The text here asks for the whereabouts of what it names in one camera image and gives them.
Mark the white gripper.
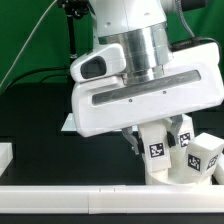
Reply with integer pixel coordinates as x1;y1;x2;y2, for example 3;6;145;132
71;42;224;155

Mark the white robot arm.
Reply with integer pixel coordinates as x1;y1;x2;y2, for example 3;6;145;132
70;0;224;148

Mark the white right fence bar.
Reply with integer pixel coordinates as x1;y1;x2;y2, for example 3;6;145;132
214;155;224;185

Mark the white fence bar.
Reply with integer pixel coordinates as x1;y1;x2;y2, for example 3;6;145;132
0;143;13;176
214;155;224;185
0;185;224;214

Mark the white front fence bar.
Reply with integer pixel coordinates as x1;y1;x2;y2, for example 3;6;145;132
0;185;224;214

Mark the white left fence bar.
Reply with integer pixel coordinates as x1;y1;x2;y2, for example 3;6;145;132
0;143;13;176

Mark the white marker base plate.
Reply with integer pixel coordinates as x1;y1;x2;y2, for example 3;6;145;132
60;112;138;133

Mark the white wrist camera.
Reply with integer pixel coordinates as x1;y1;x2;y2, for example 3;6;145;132
70;43;126;83

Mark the white cable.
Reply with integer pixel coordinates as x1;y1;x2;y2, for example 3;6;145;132
0;0;58;88

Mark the grey braided robot cable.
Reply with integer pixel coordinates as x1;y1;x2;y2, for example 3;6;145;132
173;0;198;43

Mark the black cable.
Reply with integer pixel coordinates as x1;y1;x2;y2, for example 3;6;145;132
0;66;73;96

